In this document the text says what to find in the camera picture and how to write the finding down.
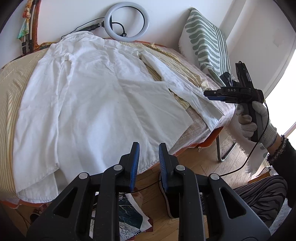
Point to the grey folded tripod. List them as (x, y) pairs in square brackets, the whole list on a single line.
[(26, 31)]

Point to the dark clothes pile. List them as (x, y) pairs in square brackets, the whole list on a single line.
[(229, 80)]

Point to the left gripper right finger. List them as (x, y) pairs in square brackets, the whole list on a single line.
[(207, 207)]

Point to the colourful orange scarf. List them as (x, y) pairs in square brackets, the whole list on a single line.
[(36, 46)]

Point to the metal chair frame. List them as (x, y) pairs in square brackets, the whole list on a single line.
[(224, 147)]

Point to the right gloved hand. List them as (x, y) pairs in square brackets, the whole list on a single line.
[(248, 126)]

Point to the right forearm dark sleeve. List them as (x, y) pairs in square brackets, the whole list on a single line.
[(283, 162)]

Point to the tree print paper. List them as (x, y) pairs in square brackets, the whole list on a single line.
[(132, 220)]

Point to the white long-sleeved shirt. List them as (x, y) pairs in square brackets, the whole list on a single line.
[(87, 100)]

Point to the green white patterned pillow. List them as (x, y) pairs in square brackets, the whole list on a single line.
[(204, 45)]

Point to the white ring light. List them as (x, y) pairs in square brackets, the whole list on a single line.
[(126, 22)]

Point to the striped trousers leg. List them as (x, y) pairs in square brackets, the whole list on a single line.
[(265, 197)]

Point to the yellow striped garment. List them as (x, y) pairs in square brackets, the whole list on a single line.
[(14, 79)]

